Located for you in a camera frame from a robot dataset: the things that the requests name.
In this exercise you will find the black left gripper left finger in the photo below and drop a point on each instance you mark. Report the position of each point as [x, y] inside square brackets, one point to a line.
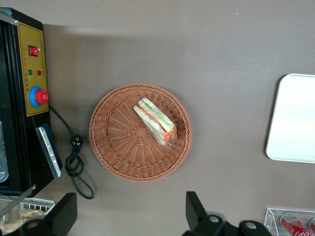
[61, 216]

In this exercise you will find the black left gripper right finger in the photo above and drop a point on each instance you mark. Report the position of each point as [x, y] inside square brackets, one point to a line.
[194, 211]

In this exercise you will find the triangle sandwich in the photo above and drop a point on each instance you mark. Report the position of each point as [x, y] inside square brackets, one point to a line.
[155, 120]

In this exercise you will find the round brown wicker basket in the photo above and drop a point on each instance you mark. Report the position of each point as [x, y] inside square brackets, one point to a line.
[118, 147]

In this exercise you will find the cream rectangular plastic tray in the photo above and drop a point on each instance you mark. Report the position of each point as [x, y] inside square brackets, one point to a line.
[295, 118]

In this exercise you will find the bagged rice cracker snack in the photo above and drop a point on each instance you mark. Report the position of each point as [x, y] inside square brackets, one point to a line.
[22, 218]

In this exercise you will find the clear acrylic bottle rack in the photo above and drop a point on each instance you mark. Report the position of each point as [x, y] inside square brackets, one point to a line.
[272, 221]

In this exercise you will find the black sealing machine yellow panel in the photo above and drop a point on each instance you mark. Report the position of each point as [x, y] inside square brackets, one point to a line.
[14, 110]

